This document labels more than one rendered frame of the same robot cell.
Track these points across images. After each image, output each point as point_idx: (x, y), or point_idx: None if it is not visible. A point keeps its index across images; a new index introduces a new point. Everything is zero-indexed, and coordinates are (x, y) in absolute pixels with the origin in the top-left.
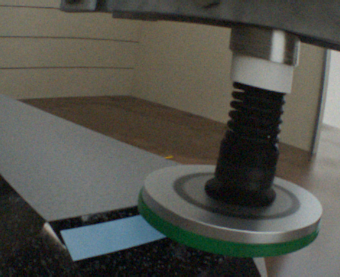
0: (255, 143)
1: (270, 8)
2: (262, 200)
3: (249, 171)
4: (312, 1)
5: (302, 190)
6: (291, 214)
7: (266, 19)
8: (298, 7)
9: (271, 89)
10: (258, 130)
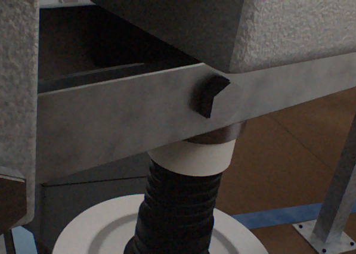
0: (208, 222)
1: (283, 86)
2: None
3: (206, 248)
4: None
5: None
6: (238, 253)
7: (276, 104)
8: (311, 70)
9: (229, 163)
10: (211, 209)
